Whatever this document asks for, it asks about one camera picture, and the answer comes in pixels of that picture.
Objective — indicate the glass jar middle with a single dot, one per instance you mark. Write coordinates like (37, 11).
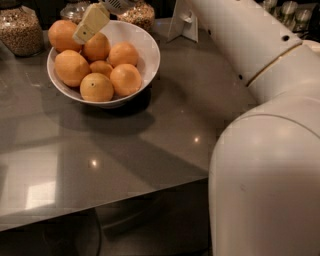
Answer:
(74, 10)

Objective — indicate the orange top left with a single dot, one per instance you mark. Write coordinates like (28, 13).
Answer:
(60, 36)

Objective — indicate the white folded sign card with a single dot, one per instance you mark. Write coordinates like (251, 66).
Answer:
(183, 22)

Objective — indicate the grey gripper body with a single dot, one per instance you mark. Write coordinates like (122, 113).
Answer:
(115, 4)

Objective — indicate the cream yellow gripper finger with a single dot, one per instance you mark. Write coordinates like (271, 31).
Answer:
(94, 19)

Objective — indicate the glass cereal jar right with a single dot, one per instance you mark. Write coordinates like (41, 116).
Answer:
(141, 15)

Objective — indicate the glass cereal jar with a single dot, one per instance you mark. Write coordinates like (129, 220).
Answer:
(20, 29)
(141, 15)

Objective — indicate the orange right upper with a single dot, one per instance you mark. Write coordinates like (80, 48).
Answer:
(123, 53)

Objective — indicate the clear drinking glass right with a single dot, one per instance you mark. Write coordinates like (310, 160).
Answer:
(302, 18)

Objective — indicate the orange top middle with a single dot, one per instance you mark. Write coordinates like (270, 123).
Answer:
(97, 48)

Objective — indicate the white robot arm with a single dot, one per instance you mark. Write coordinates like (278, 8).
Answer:
(264, 178)

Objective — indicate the white ceramic bowl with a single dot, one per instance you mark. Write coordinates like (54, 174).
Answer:
(117, 31)

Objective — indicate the orange front right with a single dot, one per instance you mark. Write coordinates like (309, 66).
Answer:
(126, 80)

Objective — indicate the glass cereal jar left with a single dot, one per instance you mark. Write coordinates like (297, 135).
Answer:
(20, 29)

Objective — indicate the clear drinking glass left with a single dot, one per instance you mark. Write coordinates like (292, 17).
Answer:
(269, 5)

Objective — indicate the small orange centre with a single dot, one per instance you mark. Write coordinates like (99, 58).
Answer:
(101, 68)

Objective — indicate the clear drinking glass middle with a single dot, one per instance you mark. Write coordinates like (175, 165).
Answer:
(287, 11)

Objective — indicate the clear drinking glass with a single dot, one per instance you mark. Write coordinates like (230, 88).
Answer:
(302, 18)
(287, 11)
(269, 5)

